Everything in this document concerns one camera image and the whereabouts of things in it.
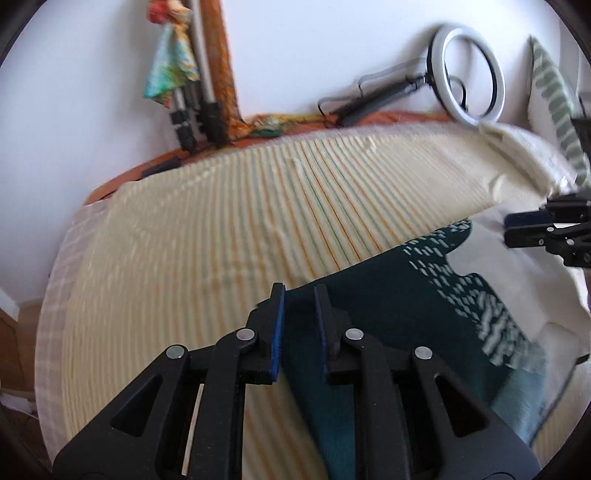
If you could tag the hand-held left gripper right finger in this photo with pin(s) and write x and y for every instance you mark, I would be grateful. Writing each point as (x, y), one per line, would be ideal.
(323, 330)

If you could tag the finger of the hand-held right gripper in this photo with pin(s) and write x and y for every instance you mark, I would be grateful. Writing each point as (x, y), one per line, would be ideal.
(531, 237)
(524, 219)

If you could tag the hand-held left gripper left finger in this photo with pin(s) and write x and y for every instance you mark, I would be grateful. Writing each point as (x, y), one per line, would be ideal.
(277, 332)

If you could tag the green and cream printed t-shirt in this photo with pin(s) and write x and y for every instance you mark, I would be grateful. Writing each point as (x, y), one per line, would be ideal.
(392, 300)

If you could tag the white crumpled cloth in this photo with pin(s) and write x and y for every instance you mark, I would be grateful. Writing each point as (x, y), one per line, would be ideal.
(521, 147)

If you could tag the green striped pillow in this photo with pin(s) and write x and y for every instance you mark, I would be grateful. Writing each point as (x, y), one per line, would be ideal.
(554, 101)

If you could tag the yellow striped sheet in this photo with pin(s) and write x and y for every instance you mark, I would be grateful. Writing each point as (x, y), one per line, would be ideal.
(207, 221)

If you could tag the silver tripod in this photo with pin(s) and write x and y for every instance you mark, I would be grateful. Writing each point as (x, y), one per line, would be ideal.
(203, 78)

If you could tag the orange patterned cloth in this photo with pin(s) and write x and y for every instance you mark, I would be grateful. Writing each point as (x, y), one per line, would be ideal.
(221, 60)

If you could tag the colourful knotted scarf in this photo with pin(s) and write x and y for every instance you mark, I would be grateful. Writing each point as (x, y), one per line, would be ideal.
(171, 69)

